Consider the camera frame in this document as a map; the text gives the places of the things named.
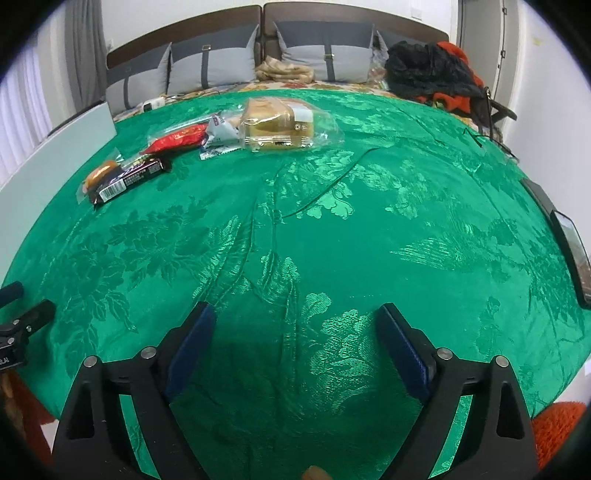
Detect white blue snack packet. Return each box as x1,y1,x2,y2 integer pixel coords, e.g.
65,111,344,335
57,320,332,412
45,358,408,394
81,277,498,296
199,114,242,161

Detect grey pillow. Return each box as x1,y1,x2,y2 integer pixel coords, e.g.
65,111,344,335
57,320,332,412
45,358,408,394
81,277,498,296
165,24,260,96
273,21,376,85
105,42,173,121

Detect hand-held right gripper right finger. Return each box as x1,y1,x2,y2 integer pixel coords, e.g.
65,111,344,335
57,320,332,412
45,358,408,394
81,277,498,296
375,302,541,480

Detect white sheer curtain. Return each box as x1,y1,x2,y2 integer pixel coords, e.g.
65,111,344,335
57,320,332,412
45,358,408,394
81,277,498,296
0,44,54,188

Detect white side panel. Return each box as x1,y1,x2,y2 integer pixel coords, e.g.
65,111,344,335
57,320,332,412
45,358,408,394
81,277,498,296
0,102,118,278

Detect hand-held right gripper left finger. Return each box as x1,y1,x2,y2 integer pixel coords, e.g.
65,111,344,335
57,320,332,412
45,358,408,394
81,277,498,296
50,301,218,480

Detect black snack bar packet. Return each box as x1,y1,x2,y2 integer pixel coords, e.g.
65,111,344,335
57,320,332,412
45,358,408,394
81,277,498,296
88,156,165,209

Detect green floral bedspread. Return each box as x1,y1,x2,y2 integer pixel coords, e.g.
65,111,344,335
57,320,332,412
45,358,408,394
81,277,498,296
0,87,591,480

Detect smartphone with lit screen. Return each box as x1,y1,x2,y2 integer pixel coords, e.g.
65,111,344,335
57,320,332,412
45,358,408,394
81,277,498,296
551,210,591,310

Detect black and orange clothing pile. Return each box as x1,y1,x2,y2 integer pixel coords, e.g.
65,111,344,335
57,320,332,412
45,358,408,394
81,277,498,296
384,40,491,116

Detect red snack packet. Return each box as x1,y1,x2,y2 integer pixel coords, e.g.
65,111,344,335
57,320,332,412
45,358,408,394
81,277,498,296
144,122,212,156

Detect black flat device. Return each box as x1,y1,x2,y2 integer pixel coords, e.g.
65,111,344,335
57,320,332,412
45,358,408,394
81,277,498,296
521,178,556,219

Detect beige folded cloth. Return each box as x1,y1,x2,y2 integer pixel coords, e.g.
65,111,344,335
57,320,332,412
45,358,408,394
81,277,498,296
255,56,315,85

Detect orange fluffy rug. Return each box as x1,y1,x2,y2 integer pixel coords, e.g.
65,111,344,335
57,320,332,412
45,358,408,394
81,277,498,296
531,401,589,469

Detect floral bed sheet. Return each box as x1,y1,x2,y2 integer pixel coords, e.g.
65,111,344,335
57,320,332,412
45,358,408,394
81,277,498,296
112,78,504,139

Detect white door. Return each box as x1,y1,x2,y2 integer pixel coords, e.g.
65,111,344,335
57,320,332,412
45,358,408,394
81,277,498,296
456,0,520,118

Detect black clamp mount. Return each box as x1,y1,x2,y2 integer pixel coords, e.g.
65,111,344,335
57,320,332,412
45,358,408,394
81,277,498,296
0,281,57,371

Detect bread loaf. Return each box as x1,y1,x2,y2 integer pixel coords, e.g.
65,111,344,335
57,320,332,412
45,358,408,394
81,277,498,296
239,96,345,155

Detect grey curtain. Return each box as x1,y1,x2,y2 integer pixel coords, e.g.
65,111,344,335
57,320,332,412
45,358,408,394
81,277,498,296
65,0,110,108

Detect small bun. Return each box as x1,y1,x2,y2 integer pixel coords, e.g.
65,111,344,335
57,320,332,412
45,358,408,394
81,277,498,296
76,159,122,200

